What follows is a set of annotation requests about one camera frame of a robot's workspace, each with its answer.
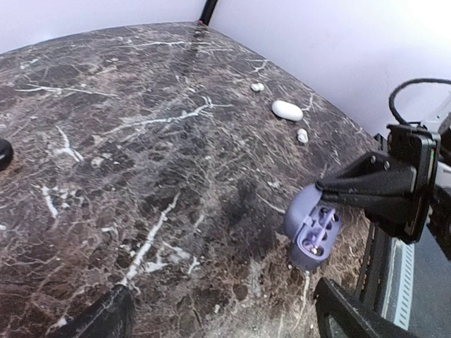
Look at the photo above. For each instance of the right black frame post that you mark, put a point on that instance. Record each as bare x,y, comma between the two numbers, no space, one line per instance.
207,12

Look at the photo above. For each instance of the small purple earbud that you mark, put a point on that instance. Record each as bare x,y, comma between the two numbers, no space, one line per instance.
326,225

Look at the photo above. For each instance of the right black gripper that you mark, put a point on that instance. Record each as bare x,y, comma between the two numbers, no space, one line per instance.
418,165

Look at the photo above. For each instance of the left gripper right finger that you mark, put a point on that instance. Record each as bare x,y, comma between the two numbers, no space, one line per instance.
341,315

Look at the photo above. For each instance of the white charging case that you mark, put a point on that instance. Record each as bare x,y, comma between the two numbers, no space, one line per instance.
287,111

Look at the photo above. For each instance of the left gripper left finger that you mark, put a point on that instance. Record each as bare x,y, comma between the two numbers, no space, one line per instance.
112,315

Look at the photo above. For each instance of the black earbud charging case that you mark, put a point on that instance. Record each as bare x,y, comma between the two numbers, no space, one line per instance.
6,154

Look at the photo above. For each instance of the white earbud near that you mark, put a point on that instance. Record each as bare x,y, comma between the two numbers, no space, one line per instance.
302,136

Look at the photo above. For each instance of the purple charging case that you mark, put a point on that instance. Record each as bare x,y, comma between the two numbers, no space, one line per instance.
298,222

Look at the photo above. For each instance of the white earbud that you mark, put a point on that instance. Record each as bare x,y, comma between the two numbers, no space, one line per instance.
257,87
302,136

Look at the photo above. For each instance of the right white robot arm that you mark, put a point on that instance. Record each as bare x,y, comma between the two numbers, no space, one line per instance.
442,123

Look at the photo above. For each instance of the white slotted cable duct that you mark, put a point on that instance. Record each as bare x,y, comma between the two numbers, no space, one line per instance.
399,284

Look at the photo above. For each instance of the white earbud far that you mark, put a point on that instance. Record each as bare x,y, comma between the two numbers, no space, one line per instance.
257,87

